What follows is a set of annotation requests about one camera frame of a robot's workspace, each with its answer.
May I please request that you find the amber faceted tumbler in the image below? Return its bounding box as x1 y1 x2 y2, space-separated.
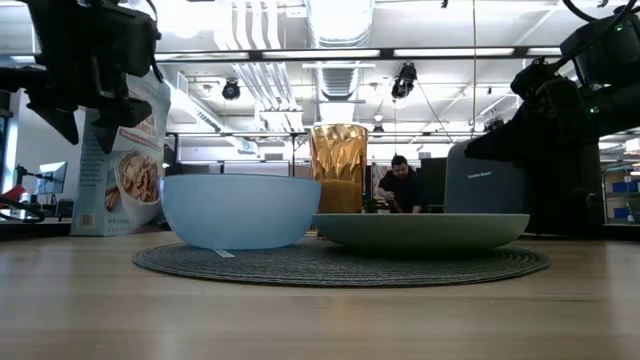
308 123 370 215

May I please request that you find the red and black desk device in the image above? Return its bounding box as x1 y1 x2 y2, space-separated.
0 182 30 205

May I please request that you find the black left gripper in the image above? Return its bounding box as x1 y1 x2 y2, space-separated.
24 0 163 155

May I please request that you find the black ceiling camera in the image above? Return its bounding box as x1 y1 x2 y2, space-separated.
390 61 419 100
222 78 242 102

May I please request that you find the pale green plate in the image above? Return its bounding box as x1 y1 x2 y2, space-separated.
312 212 531 251

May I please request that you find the desk monitor on arm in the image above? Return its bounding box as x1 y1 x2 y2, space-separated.
35 160 69 196

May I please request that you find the light blue bowl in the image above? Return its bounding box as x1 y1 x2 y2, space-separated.
159 173 323 251

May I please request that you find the light blue cinnamon cereal box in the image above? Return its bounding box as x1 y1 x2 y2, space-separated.
69 69 172 237

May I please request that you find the black toaster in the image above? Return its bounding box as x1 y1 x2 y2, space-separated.
443 138 605 236

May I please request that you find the round grey woven placemat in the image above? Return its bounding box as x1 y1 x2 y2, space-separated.
132 233 552 288

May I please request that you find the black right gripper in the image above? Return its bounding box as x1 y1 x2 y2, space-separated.
464 56 602 165

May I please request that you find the silver ventilation duct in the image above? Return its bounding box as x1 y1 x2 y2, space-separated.
305 0 376 102

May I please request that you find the shelf with blue bins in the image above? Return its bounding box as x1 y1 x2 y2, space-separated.
602 164 640 225

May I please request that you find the black overhead frame bar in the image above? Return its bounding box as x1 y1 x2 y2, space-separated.
0 46 566 63

